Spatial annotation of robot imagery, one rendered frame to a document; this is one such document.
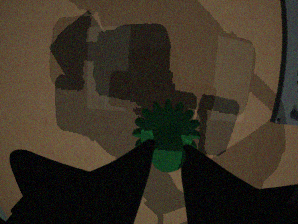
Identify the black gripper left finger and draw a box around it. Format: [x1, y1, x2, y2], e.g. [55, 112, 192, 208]
[9, 139, 154, 224]

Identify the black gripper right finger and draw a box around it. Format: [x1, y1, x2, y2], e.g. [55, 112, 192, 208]
[181, 144, 298, 224]

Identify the grey board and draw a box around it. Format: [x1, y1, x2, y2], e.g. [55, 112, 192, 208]
[271, 0, 298, 125]

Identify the dark green gear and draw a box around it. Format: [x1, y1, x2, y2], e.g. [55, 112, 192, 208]
[133, 99, 201, 173]

